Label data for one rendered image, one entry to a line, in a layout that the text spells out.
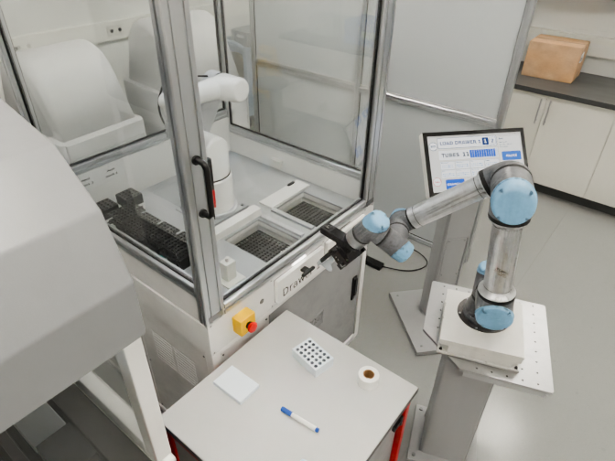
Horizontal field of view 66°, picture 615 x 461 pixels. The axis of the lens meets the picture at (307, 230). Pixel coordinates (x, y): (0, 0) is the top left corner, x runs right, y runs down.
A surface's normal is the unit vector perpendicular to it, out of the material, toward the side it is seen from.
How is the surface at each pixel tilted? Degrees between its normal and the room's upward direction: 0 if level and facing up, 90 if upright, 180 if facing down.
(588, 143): 90
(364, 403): 0
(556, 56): 88
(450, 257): 90
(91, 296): 69
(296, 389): 0
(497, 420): 0
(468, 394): 90
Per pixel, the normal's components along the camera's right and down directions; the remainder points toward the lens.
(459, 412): -0.32, 0.54
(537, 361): 0.02, -0.82
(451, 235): 0.17, 0.57
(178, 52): 0.78, 0.37
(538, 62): -0.63, 0.44
